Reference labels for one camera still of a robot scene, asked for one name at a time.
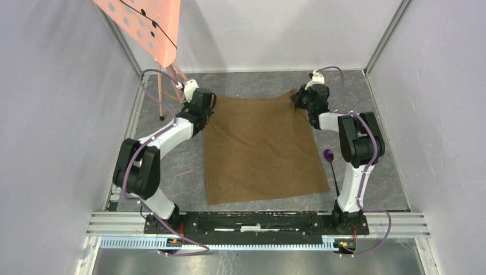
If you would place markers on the aluminium frame rail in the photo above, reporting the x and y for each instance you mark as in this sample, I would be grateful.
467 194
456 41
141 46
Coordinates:
112 195

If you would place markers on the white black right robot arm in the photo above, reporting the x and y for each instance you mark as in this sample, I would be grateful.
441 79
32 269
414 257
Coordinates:
361 145

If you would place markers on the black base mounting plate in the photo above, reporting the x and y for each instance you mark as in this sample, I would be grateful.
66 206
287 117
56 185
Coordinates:
266 227

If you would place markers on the brown cloth napkin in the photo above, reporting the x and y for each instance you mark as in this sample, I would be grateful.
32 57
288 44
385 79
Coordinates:
259 149

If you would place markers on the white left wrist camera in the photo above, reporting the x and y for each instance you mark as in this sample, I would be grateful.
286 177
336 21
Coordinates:
187 89

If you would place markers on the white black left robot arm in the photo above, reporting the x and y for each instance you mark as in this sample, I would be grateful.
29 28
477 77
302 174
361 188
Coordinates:
137 170

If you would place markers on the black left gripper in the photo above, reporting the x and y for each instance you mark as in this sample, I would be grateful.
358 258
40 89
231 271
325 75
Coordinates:
210 112

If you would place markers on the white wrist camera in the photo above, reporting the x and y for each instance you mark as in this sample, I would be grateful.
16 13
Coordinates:
315 78
187 89

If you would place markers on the pink music stand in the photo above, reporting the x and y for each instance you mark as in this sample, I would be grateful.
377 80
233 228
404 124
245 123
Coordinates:
154 26

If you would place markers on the purple spoon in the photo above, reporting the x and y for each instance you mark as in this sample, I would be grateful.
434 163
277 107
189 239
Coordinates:
329 157

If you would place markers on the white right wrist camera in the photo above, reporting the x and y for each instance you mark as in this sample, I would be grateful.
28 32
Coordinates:
315 78

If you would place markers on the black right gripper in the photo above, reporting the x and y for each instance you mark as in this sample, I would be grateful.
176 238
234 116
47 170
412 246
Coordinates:
297 97

